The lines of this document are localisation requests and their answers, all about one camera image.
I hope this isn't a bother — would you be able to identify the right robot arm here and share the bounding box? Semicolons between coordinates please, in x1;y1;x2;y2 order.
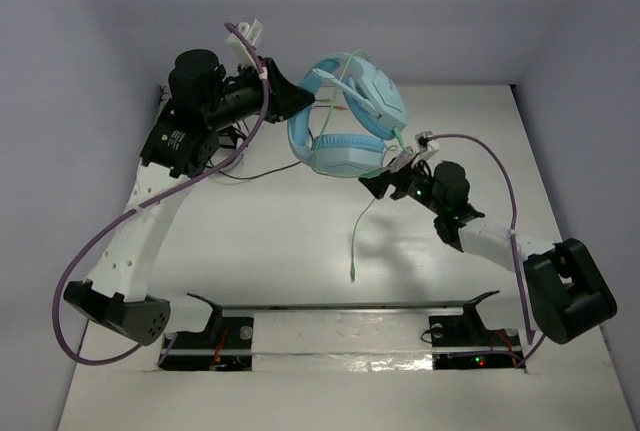
359;161;618;344

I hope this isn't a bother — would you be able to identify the black audio splitter cable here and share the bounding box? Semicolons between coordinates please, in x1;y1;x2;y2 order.
214;160;304;185

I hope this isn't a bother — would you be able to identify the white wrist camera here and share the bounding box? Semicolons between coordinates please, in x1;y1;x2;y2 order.
415;131;440;162
225;19;264;67

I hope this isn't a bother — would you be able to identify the green headphone cable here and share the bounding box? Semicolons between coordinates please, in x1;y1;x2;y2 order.
312;49;419;283

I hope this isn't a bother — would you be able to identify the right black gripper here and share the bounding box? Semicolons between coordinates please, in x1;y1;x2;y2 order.
359;151;446;216

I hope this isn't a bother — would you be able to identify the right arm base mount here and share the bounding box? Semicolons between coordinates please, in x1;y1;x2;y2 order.
420;291;525;371

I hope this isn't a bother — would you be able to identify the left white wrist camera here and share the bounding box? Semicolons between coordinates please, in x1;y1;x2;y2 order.
225;19;264;67

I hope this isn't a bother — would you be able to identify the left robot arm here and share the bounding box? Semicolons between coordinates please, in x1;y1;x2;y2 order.
52;49;314;347

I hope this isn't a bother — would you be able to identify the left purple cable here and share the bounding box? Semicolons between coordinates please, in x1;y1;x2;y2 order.
52;23;274;368

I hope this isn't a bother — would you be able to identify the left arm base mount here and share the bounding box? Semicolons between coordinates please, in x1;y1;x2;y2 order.
157;293;254;372

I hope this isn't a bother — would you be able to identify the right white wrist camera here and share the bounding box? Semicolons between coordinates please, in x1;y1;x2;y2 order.
415;131;440;162

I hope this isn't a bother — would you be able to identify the foil covered panel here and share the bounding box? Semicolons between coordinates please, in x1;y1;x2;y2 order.
251;311;433;373

